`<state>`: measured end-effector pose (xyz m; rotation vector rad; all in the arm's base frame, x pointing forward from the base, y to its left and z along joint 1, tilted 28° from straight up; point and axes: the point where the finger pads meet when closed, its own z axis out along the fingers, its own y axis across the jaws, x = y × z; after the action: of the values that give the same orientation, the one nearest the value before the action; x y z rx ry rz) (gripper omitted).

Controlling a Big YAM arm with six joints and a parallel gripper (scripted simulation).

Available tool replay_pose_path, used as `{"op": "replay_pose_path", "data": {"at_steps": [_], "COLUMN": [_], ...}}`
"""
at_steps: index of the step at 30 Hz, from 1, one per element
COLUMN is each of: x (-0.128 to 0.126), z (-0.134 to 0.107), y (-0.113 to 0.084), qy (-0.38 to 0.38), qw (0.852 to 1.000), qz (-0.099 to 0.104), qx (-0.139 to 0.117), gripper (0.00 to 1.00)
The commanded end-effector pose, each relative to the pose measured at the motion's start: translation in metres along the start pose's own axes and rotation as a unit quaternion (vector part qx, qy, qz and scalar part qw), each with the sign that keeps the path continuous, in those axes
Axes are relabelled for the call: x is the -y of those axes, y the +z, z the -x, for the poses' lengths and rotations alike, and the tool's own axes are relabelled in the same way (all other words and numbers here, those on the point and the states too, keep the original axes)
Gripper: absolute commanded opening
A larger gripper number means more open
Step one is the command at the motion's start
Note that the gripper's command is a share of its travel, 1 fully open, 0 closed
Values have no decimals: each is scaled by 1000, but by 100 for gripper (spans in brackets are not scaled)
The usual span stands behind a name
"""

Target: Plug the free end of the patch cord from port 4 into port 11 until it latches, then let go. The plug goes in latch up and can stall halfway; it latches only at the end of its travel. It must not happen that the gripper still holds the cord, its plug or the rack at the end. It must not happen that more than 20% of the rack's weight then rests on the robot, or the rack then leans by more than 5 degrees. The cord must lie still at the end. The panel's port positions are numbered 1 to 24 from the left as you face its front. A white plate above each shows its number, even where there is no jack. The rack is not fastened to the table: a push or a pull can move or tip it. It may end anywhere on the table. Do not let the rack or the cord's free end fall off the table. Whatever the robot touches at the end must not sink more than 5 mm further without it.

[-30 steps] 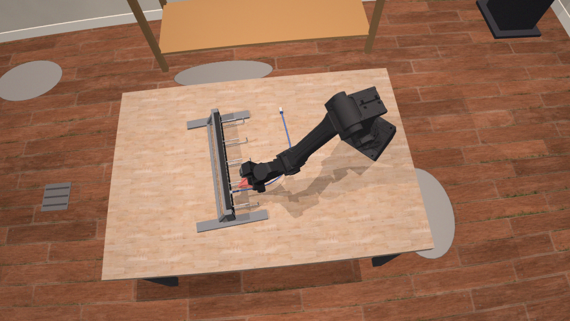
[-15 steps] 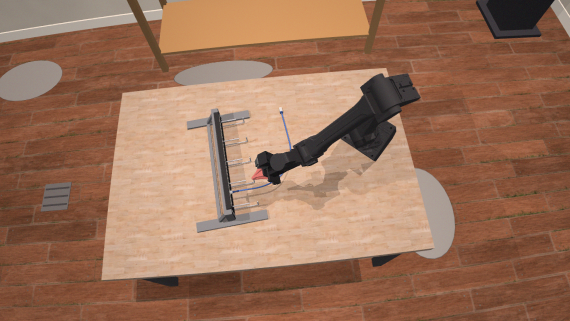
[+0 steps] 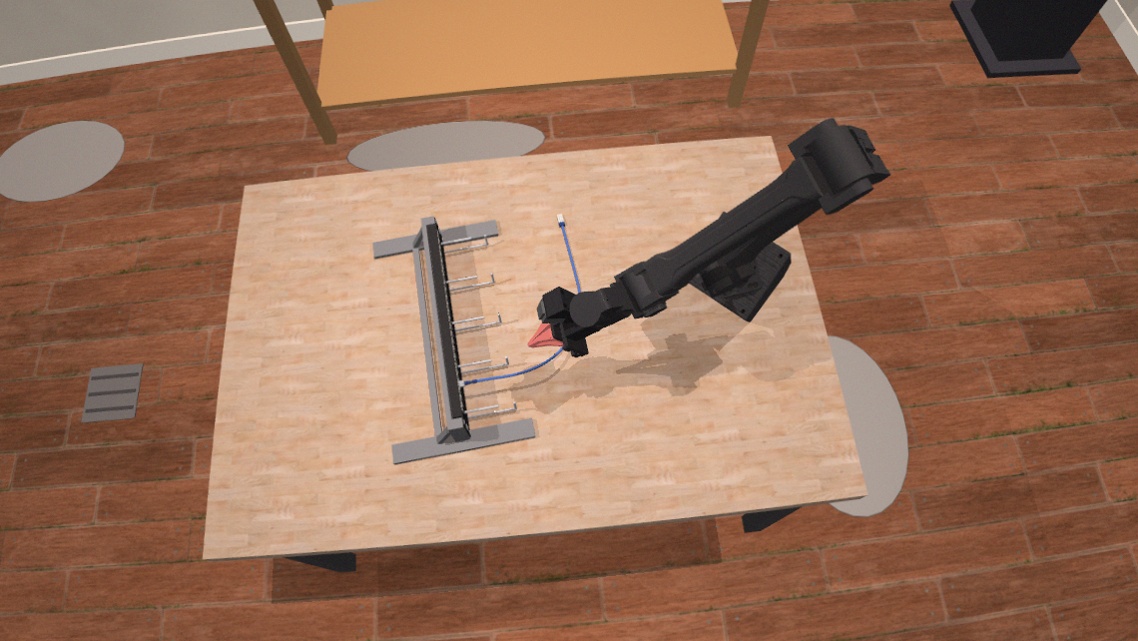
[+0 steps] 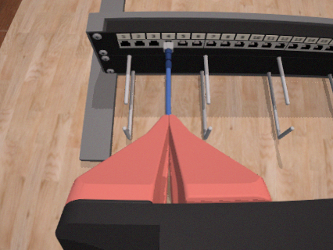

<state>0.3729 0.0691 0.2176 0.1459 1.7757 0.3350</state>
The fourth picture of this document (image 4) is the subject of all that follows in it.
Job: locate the blue patch cord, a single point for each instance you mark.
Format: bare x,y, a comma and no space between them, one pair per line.
168,66

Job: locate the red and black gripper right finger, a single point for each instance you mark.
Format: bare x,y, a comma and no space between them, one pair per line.
205,174

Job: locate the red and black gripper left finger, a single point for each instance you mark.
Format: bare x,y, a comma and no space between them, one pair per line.
133,173

